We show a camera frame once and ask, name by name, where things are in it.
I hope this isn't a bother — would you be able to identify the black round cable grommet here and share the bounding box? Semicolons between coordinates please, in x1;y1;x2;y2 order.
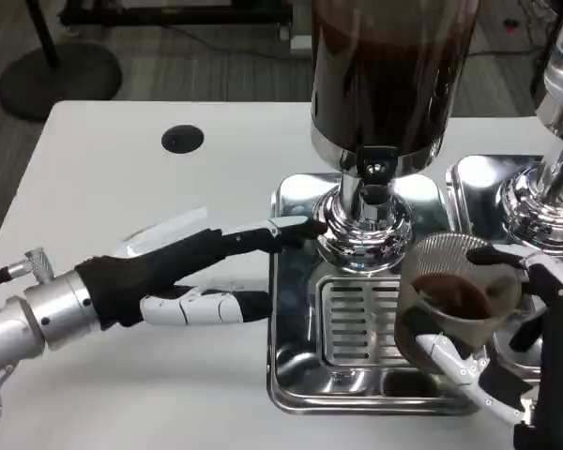
160;124;205;154

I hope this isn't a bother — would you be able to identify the clear ribbed glass cup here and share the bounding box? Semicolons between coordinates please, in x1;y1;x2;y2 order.
393;232;525;376

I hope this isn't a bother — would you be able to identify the black dispenser tap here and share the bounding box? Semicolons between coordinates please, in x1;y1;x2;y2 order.
355;144;400;205

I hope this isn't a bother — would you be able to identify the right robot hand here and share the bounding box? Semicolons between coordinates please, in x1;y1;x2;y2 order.
415;242;563;450

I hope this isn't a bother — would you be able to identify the black stand pole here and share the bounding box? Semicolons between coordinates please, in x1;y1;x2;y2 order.
25;0;61;69

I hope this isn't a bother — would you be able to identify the steel drip grid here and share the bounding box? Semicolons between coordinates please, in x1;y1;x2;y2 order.
318;275;404;367

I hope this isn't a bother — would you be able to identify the black round stand base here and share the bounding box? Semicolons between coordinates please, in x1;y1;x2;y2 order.
0;40;123;121

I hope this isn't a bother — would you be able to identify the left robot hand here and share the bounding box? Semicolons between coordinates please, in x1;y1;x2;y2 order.
74;205;328;332

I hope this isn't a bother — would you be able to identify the steel drink dispenser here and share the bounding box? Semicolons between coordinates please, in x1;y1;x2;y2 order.
499;0;563;257

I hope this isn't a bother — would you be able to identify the black metal frame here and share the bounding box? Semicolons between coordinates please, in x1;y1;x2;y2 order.
58;0;295;29

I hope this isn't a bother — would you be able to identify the drink dispenser with dark liquid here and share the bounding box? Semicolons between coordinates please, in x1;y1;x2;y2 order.
309;0;479;273

